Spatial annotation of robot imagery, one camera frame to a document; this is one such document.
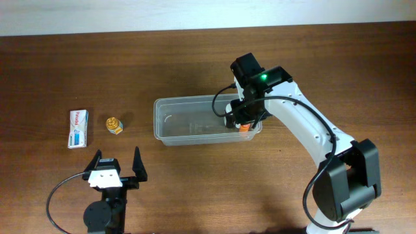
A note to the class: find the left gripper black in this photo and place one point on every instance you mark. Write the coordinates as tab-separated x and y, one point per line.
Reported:
129	180

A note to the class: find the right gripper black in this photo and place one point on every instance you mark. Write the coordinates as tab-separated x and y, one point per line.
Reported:
247	117

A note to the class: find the orange tube white cap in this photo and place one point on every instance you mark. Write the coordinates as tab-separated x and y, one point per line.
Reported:
244	128

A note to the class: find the black bottle white cap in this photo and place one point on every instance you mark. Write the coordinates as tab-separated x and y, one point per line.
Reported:
229	121

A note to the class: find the white medicine box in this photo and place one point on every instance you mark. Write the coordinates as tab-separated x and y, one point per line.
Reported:
78	129

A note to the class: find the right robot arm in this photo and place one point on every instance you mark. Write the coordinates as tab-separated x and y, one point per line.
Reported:
348	172

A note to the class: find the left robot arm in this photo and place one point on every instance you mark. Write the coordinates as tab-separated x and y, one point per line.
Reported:
107	215

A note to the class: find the clear plastic container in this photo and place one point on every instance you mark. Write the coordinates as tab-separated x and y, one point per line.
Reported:
191	121

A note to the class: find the small gold-lid jar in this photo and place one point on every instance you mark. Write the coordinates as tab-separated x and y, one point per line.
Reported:
114	125

